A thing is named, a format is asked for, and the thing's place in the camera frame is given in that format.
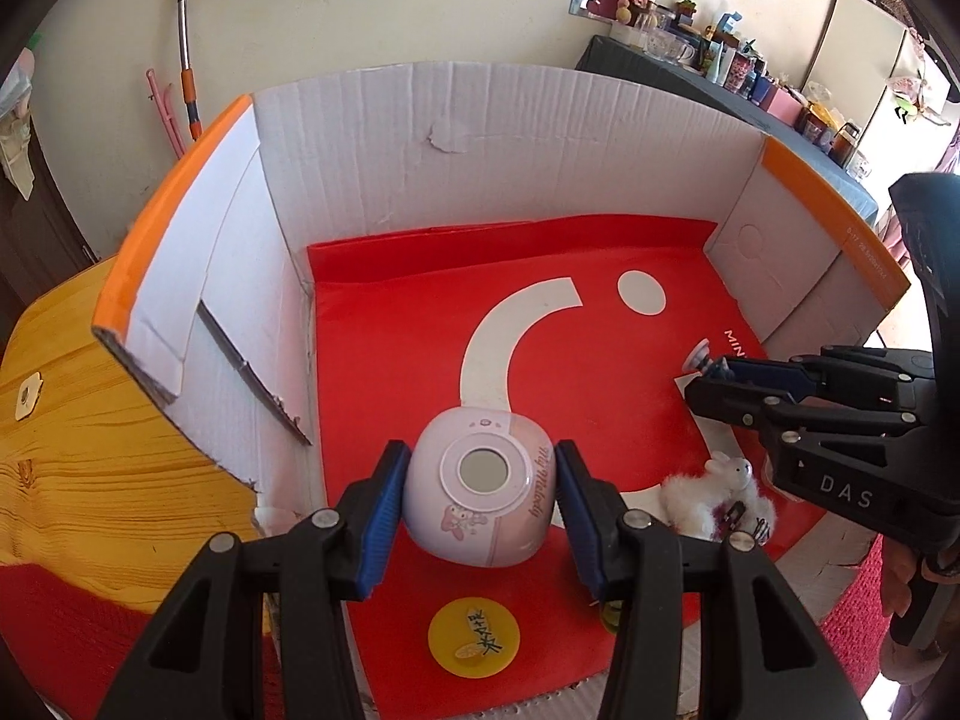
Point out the white fluffy star hairclip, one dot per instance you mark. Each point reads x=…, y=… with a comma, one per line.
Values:
x=725, y=498

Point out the blue covered side table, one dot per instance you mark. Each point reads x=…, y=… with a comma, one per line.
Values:
x=607, y=57

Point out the dark wooden door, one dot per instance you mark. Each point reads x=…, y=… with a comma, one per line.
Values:
x=41, y=244

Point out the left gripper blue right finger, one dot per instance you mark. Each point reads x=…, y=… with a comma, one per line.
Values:
x=589, y=512

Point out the red knitted table mat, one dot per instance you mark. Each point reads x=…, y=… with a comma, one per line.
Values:
x=70, y=643

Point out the pink storage box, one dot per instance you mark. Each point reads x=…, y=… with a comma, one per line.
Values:
x=784, y=104

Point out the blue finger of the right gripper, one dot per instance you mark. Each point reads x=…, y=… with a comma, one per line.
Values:
x=737, y=380

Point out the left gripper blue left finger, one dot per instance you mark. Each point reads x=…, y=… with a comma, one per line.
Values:
x=374, y=520

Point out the orange silver mop handle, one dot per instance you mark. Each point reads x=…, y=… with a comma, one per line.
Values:
x=189, y=92

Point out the orange white cardboard box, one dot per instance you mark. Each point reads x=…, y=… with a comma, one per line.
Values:
x=211, y=305

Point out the white wardrobe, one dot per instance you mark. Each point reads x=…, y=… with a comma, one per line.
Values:
x=875, y=70

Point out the black mouse figurine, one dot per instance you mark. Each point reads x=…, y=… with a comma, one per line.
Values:
x=699, y=361

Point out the pink My Melody case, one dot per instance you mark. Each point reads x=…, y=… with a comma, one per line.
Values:
x=480, y=487

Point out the small beige tag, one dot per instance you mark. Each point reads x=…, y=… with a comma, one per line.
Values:
x=28, y=396

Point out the pink hanger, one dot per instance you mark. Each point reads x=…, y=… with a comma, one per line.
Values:
x=161, y=97

